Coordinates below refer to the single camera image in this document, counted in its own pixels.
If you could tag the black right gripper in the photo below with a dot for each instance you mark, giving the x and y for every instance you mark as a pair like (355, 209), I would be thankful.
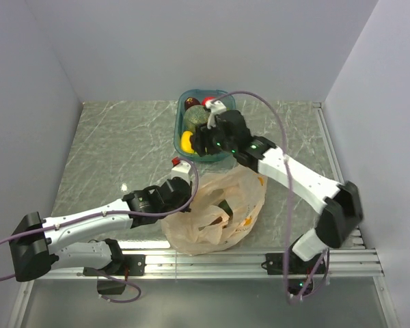
(202, 135)

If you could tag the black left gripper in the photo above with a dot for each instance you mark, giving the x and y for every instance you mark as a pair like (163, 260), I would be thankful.
(188, 198)

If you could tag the green netted melon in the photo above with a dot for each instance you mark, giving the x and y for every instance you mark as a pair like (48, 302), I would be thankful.
(195, 116)

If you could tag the dark green avocado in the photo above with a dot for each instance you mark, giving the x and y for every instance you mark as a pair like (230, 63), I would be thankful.
(226, 208)

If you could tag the translucent orange plastic bag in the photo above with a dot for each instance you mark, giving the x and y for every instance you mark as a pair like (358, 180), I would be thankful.
(207, 228)

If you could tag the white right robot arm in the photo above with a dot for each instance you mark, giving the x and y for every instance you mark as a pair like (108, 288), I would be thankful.
(337, 204)

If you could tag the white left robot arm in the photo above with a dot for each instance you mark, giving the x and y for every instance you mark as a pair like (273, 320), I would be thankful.
(41, 245)

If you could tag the teal plastic fruit tray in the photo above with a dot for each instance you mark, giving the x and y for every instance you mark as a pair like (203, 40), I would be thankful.
(179, 126)

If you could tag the red apple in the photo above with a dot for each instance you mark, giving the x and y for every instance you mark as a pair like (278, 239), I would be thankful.
(207, 101)

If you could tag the yellow mango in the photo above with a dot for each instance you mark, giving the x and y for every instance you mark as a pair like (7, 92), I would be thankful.
(185, 142)

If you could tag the dark brown avocado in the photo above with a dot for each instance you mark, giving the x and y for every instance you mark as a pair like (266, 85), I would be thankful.
(190, 102)

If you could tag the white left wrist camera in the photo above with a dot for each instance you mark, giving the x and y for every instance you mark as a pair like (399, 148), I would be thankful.
(181, 169)

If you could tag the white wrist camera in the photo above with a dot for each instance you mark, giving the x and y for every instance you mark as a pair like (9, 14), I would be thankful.
(181, 169)
(216, 107)

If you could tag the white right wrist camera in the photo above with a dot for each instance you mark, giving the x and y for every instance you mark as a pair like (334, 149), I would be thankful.
(216, 107)

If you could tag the aluminium right side rail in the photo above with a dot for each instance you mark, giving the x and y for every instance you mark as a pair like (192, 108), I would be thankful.
(355, 240)

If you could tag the aluminium rail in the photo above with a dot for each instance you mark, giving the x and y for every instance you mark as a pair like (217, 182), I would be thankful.
(355, 240)
(245, 263)

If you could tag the aluminium front rail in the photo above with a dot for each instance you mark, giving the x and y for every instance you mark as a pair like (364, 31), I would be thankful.
(245, 263)

